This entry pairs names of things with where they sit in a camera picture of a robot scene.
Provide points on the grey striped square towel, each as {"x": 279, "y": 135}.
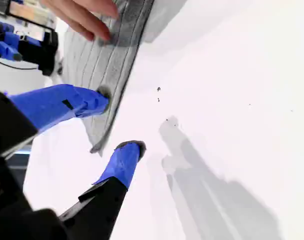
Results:
{"x": 91, "y": 62}

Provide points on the person's hand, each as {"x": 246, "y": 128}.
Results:
{"x": 79, "y": 12}

